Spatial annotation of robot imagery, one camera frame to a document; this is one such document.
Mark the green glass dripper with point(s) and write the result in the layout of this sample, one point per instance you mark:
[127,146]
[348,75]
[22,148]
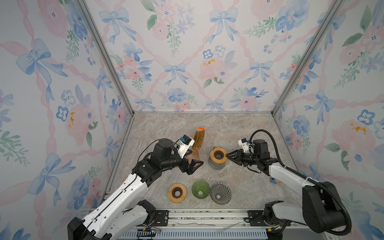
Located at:
[201,189]

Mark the orange glass carafe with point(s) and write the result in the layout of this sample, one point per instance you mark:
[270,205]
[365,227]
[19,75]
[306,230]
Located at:
[193,156]

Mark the orange coffee filter pack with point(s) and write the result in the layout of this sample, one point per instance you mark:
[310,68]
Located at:
[199,138]

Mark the grey glass dripper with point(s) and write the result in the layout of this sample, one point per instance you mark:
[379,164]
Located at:
[221,193]

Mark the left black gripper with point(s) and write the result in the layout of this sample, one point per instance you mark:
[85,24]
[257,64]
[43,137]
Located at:
[190,169]

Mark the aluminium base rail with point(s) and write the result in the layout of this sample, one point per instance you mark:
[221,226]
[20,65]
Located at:
[200,224]

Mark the small colourful toy figures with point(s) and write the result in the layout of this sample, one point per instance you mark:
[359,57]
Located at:
[275,181]

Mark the wooden ring dripper holder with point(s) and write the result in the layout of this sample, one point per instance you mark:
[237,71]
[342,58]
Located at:
[218,156]

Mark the grey glass carafe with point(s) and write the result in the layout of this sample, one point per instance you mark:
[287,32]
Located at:
[216,166]

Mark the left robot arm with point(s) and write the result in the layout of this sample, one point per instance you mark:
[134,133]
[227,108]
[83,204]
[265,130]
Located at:
[110,220]

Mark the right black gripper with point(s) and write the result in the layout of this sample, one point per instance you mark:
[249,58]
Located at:
[239,154]

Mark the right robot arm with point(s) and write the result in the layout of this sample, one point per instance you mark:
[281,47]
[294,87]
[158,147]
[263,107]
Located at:
[321,209]

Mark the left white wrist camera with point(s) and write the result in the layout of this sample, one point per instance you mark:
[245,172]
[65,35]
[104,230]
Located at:
[184,144]

